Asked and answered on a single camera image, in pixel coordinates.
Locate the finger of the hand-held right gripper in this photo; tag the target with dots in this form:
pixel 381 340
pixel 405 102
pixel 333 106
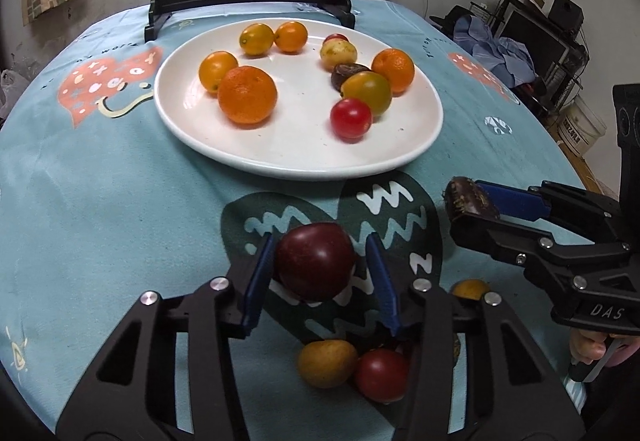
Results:
pixel 495 236
pixel 515 203

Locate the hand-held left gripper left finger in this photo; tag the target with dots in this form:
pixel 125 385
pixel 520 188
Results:
pixel 260 281

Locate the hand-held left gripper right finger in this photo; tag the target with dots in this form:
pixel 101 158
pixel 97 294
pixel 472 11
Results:
pixel 382 286

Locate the dark brown water chestnut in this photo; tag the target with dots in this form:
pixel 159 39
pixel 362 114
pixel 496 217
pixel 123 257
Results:
pixel 467 201
pixel 345 73

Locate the dark red plum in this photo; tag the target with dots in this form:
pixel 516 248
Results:
pixel 315 261

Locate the white oval plate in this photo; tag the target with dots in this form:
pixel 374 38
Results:
pixel 300 141

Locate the red cherry tomato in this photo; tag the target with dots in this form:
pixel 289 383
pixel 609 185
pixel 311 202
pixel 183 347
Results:
pixel 351 119
pixel 382 373
pixel 335 38

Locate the small orange tangerine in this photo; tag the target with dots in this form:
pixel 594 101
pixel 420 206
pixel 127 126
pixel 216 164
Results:
pixel 393 69

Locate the green yellow tomato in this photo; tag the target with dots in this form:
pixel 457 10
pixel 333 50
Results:
pixel 368 93

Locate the large orange tangerine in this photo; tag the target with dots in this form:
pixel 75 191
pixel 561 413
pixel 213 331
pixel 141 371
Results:
pixel 247 94

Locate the small orange tomato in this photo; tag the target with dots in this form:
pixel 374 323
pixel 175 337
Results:
pixel 216 70
pixel 291 36
pixel 257 38

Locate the small yellow tomato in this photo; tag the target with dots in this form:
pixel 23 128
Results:
pixel 327 362
pixel 470 290
pixel 338 54

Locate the person's right hand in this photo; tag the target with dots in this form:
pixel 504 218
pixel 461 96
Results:
pixel 587 347

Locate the white plastic bucket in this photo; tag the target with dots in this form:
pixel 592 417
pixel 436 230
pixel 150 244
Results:
pixel 582 123

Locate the teal printed tablecloth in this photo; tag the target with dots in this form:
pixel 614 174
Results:
pixel 125 221

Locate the blue clothes pile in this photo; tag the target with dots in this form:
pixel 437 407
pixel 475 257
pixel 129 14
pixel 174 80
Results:
pixel 492 51

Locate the black computer monitor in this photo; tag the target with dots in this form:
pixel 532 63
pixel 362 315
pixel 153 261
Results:
pixel 535 38

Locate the black speaker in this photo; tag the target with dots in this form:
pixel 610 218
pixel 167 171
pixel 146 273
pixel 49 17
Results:
pixel 567 13

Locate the white plastic bag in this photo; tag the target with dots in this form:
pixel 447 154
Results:
pixel 7 88

